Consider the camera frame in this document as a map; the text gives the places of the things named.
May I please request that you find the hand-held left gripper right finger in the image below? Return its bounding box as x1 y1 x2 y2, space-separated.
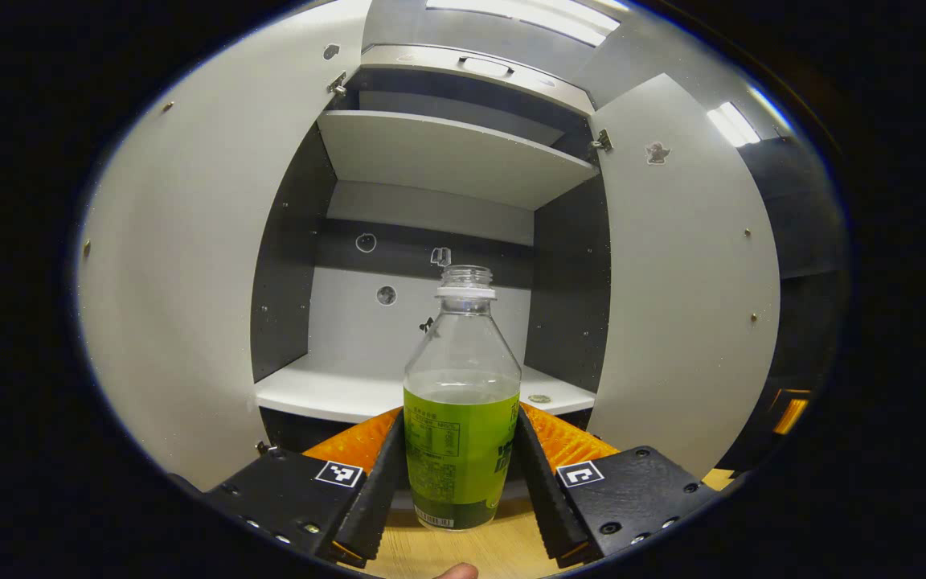
511 402 725 568

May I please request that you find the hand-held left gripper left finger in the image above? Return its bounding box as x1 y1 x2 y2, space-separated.
202 406 408 569

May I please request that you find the green label plastic bottle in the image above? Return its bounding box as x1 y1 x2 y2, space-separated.
403 265 522 532

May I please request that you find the white cabinet door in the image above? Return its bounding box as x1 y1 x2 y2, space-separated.
77 0 371 491
588 74 781 479

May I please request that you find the white and grey cabinet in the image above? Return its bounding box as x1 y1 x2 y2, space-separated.
250 44 613 451

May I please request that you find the white cabinet shelf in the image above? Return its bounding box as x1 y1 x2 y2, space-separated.
254 354 596 425
317 110 599 211

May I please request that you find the small ceiling light panel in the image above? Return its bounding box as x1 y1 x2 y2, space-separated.
707 84 793 148

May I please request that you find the large ceiling light panel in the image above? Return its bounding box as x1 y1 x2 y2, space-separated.
425 0 621 47

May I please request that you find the black cabinet top handle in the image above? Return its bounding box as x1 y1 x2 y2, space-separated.
460 56 514 79

